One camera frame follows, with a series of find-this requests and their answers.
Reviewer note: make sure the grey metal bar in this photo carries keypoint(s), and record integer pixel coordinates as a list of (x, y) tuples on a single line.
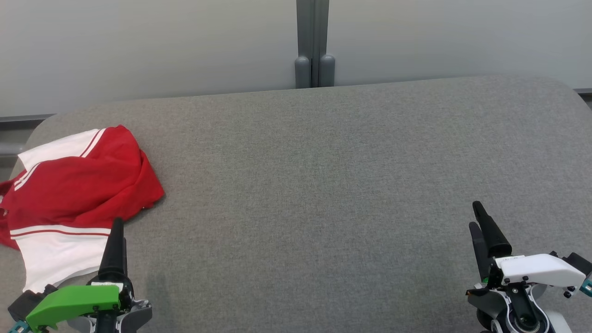
[(9, 149)]

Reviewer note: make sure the grey partition post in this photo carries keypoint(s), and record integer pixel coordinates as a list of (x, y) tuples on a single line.
[(314, 46)]

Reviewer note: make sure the dark grey wall baseboard rail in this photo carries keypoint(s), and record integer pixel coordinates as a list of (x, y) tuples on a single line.
[(23, 121)]

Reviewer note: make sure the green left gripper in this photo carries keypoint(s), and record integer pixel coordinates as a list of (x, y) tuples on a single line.
[(74, 300)]

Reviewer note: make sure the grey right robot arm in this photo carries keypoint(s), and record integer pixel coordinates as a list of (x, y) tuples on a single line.
[(490, 300)]

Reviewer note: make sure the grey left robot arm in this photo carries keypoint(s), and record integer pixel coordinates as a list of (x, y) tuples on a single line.
[(136, 314)]

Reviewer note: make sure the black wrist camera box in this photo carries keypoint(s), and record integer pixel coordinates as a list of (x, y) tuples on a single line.
[(578, 263), (23, 303)]

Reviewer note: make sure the red and white jersey shirt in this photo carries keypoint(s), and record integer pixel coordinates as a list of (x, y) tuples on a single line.
[(78, 189)]

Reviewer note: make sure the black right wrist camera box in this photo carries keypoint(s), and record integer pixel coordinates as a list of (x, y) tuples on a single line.
[(578, 263)]

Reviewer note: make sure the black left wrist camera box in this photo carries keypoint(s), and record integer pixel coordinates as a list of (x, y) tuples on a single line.
[(23, 303)]

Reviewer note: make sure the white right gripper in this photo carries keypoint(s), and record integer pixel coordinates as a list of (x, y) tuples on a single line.
[(536, 270)]

